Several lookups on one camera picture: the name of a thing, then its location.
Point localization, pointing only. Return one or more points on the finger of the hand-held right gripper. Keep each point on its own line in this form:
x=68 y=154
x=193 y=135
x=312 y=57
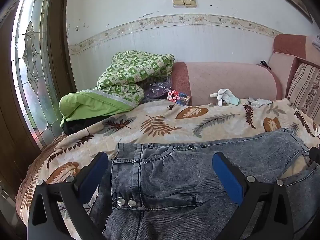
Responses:
x=315 y=155

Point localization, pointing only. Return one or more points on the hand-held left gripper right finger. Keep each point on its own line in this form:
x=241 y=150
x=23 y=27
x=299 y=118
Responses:
x=228 y=178

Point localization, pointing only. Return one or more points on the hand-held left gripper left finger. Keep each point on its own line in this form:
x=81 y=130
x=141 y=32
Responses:
x=92 y=173

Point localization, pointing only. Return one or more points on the grey-blue denim pants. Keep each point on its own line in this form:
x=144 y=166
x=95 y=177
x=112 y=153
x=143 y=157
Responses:
x=175 y=175

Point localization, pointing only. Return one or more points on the striped floral cushion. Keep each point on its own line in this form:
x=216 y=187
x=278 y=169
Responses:
x=305 y=90

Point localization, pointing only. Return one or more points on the white glove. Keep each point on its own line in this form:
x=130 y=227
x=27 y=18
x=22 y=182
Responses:
x=226 y=96
x=261 y=102

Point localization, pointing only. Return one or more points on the leaf-print beige blanket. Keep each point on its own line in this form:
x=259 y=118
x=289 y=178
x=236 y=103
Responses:
x=160 y=120

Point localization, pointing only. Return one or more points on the colourful printed packet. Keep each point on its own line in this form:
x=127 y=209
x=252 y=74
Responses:
x=178 y=97

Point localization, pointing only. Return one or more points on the green patterned quilt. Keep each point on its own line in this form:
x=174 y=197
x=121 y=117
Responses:
x=120 y=80

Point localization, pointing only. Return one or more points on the pink sofa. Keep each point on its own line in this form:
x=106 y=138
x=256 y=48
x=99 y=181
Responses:
x=225 y=80

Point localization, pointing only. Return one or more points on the small black object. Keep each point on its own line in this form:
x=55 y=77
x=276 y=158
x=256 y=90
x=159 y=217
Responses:
x=264 y=64

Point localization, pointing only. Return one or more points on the purple plastic bag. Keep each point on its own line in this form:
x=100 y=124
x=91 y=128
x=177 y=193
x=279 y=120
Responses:
x=157 y=90

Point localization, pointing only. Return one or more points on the white cloth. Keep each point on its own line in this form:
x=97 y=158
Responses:
x=316 y=42

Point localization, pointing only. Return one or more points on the beige light switch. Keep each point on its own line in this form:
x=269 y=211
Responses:
x=178 y=2
x=190 y=2

